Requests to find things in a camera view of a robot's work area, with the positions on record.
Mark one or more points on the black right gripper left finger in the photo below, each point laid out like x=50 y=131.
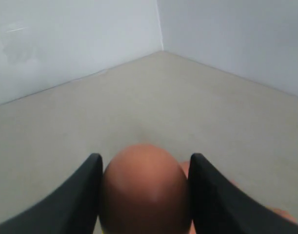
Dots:
x=71 y=209

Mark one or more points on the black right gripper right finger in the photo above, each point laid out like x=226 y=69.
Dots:
x=219 y=207

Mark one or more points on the brown egg cluster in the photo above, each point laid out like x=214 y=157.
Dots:
x=185 y=167

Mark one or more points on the brown egg with line mark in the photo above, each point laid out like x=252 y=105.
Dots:
x=283 y=214

